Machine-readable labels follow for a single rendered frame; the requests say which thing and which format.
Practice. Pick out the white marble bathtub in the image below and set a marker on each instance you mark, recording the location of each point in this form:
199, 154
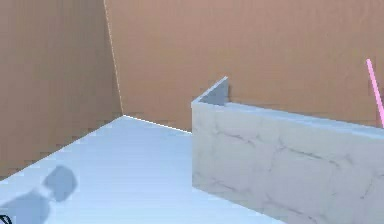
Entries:
286, 166

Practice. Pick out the pink thin rod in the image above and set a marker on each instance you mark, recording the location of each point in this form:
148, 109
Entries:
375, 90

